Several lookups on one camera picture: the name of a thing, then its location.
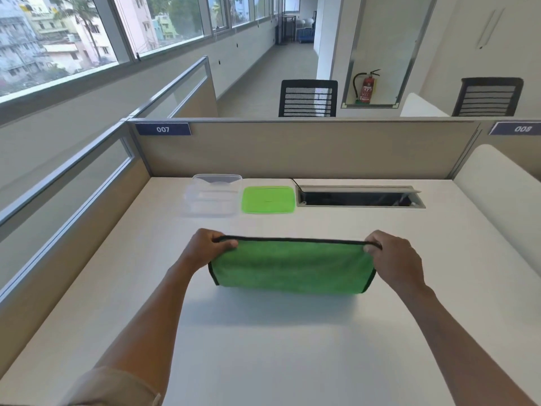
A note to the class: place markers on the stack of chairs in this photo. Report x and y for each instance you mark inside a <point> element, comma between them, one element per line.
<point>305,29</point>

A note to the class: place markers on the red fire extinguisher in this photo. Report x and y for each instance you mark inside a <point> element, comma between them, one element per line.
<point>367,87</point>

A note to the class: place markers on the green plastic lid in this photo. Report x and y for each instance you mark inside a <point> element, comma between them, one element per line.
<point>268,200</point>

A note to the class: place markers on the beige shirt sleeve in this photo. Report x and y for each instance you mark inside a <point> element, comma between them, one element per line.
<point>110,388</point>

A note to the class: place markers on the person's left forearm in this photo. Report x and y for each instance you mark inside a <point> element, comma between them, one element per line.
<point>143,329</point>

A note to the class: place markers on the beige desk partition panel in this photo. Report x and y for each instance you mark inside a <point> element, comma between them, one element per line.
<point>304,147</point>

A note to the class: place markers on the person's right thumb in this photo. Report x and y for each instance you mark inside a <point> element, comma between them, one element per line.
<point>372,248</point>

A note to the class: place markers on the person's right hand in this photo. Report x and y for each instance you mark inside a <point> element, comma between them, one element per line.
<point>397,260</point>

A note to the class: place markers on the person's right forearm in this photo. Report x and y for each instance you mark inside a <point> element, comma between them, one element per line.
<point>460,346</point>

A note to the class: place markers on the blue desk number label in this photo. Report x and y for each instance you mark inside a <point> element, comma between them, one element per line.
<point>163,129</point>
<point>516,128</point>

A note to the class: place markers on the clear plastic container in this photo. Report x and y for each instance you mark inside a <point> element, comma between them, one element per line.
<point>213,195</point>

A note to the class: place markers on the green cloth with black trim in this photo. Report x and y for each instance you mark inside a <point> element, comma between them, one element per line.
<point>291,266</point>

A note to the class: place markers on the window with metal frame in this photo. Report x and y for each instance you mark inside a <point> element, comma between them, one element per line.
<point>105,29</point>

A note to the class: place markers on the person's left thumb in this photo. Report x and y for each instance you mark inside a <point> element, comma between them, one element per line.
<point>225,244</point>

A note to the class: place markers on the person's left hand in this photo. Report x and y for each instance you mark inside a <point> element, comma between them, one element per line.
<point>202,249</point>

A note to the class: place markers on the black mesh office chair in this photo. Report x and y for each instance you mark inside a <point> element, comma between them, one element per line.
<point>308,98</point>
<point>488,97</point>

